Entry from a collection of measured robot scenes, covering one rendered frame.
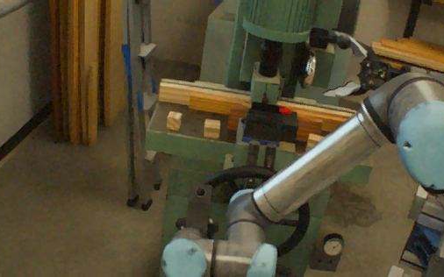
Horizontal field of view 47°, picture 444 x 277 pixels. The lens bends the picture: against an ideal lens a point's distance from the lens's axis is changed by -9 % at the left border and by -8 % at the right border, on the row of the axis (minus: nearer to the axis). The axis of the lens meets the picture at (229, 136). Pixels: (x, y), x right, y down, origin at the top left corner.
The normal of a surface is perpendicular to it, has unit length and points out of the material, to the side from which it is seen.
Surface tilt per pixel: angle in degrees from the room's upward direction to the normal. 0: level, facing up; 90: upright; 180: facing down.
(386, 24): 90
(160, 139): 90
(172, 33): 90
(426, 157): 85
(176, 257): 62
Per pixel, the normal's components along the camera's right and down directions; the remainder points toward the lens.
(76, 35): 0.97, 0.20
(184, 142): -0.07, 0.49
